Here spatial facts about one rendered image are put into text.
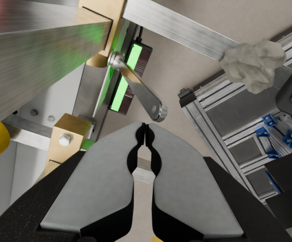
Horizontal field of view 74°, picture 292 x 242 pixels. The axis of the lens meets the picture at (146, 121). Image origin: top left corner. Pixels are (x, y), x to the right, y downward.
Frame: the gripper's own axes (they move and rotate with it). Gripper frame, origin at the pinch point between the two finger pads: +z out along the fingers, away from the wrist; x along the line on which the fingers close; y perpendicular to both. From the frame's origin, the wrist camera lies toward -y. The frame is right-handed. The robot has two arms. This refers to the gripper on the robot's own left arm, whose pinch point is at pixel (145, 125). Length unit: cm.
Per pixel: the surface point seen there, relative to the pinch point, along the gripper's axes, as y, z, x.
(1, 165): 34, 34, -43
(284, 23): -8, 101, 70
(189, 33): -4.9, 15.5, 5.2
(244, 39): 1, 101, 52
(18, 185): 49, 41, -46
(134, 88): -0.9, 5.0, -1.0
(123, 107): 12.5, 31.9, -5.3
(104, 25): -5.6, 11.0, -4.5
